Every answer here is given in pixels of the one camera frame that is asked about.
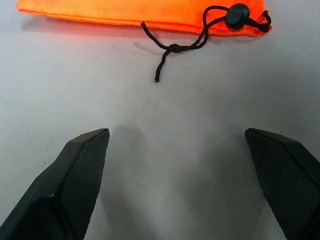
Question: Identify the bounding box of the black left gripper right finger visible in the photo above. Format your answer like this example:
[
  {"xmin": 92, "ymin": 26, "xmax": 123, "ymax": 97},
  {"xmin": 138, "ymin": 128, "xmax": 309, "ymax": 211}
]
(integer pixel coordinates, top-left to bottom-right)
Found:
[{"xmin": 244, "ymin": 127, "xmax": 320, "ymax": 240}]

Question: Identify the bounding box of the black cord lock toggle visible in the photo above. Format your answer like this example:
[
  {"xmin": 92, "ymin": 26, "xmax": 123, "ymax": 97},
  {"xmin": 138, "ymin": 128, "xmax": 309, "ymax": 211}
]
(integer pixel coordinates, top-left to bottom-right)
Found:
[{"xmin": 226, "ymin": 2, "xmax": 249, "ymax": 31}]

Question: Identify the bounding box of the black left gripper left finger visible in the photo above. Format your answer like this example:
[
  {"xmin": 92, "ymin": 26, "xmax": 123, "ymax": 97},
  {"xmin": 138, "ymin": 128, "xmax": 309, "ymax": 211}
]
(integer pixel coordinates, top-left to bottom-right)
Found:
[{"xmin": 0, "ymin": 128, "xmax": 111, "ymax": 240}]

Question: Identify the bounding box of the black drawstring cord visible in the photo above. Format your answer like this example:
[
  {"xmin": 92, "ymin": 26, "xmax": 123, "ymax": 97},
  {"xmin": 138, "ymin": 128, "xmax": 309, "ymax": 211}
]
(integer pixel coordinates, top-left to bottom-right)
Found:
[{"xmin": 140, "ymin": 5, "xmax": 272, "ymax": 83}]

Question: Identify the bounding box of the orange drawstring bag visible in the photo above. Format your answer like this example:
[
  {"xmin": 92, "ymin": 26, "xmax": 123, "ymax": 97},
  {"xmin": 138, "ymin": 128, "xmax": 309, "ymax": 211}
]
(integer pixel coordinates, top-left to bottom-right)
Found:
[{"xmin": 14, "ymin": 0, "xmax": 273, "ymax": 38}]

